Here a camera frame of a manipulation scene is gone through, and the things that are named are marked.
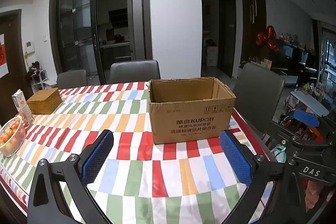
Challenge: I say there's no grey chair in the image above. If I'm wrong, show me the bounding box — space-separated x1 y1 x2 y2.
56 69 88 89
233 63 285 134
106 60 161 84

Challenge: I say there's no red fu door poster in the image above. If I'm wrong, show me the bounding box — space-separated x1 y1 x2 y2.
0 34 9 78

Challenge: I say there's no white wall intercom panel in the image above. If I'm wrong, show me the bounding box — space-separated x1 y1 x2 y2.
26 41 35 55

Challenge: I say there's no woven brown tissue box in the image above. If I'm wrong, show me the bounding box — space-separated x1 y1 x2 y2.
27 88 63 115

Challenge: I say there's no brown wooden door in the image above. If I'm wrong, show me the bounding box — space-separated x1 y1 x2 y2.
1 10 33 125

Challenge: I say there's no open cardboard box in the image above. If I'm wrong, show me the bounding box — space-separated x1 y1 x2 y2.
147 77 236 144

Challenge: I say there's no colourful striped tablecloth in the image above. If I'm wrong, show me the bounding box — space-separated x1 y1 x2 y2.
0 81 276 224

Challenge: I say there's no grey chair far left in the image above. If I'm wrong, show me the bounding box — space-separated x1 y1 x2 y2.
56 69 88 89

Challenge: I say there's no right hand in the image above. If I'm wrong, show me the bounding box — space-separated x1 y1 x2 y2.
305 181 326 210

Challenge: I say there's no grey chair far middle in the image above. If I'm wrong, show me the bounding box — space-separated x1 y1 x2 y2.
106 60 161 84

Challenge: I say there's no dark glass sliding door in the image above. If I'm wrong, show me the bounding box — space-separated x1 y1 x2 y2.
49 0 153 85

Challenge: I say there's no white orange drink carton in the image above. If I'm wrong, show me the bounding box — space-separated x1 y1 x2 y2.
12 89 34 124

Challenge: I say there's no white small shelf unit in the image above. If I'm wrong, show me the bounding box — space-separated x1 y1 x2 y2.
26 61 56 93

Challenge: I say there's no red foil balloon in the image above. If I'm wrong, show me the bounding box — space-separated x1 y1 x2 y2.
256 25 279 52

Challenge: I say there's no grey chair right side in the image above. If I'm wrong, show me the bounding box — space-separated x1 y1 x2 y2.
233 63 285 134

